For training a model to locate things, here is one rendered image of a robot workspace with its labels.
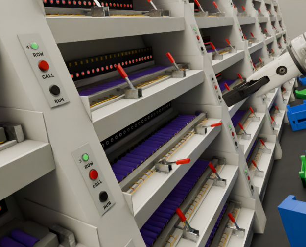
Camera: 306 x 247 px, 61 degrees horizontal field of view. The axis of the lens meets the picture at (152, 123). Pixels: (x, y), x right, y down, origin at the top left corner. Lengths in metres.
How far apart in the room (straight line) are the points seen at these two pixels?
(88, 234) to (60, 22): 0.38
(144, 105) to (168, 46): 0.46
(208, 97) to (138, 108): 0.46
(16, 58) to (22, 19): 0.07
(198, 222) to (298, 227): 0.35
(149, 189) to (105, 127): 0.18
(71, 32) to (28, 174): 0.28
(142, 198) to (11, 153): 0.29
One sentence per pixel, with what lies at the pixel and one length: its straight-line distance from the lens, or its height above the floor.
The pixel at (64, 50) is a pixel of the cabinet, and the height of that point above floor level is 0.91.
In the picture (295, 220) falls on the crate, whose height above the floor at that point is 0.16.
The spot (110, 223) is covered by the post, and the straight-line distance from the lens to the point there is 0.50.
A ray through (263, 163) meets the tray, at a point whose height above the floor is 0.12.
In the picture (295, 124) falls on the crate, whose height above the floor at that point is 0.05.
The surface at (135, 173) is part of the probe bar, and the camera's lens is 0.63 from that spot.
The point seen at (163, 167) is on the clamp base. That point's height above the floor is 0.54.
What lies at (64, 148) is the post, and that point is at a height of 0.69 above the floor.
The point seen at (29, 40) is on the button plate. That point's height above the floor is 0.87.
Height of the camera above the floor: 0.74
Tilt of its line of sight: 8 degrees down
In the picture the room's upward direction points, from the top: 22 degrees counter-clockwise
